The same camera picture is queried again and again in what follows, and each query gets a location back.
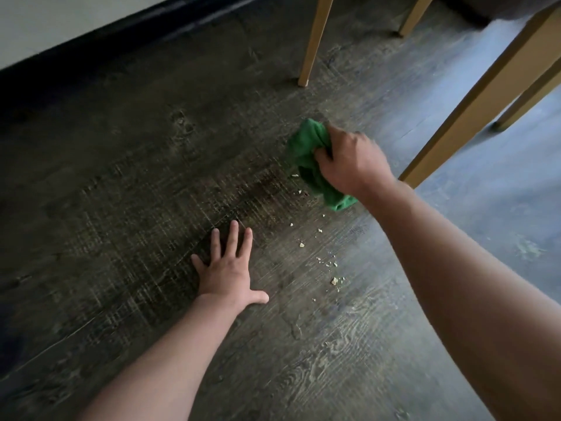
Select person's left hand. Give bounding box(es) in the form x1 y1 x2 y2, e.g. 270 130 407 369
191 220 270 313

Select person's right hand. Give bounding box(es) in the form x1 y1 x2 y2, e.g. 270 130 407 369
314 124 398 203

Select green cleaning cloth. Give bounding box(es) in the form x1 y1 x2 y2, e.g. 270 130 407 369
284 118 359 212

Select person's right forearm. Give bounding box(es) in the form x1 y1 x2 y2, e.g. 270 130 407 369
360 179 561 421

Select person's left forearm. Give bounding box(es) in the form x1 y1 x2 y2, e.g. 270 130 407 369
78 294 247 421

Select scattered pale food crumbs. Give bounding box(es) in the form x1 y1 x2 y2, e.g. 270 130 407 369
288 172 348 303

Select thin wooden furniture leg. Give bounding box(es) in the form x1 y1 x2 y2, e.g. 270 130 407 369
493 57 561 132
397 0 437 38
297 0 336 87

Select thick wooden furniture leg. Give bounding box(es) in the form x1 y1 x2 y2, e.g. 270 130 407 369
398 3 561 189

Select black baseboard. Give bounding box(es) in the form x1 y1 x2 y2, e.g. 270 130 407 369
0 0 268 111

